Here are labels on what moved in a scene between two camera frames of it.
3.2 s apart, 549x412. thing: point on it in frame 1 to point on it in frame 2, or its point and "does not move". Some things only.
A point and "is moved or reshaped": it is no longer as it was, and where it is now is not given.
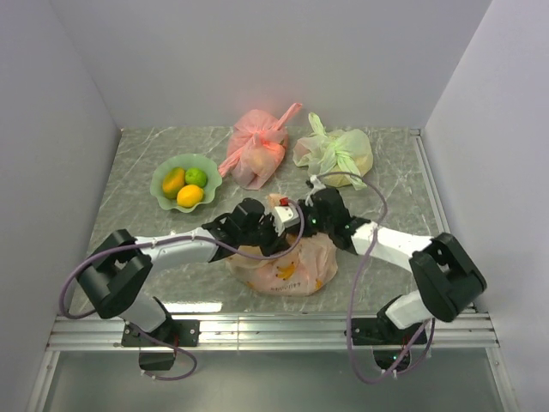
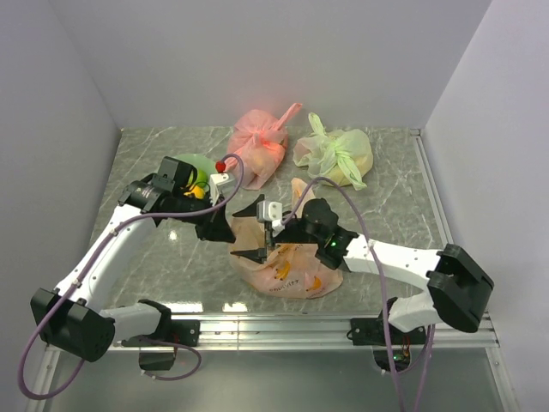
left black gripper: x=278 y=243 to x=215 y=227
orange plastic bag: x=312 y=265 is moved or reshaped
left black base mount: x=177 y=332 does not move
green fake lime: x=196 y=176 does not move
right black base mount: x=391 y=346 does not move
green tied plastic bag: x=340 y=157 does not move
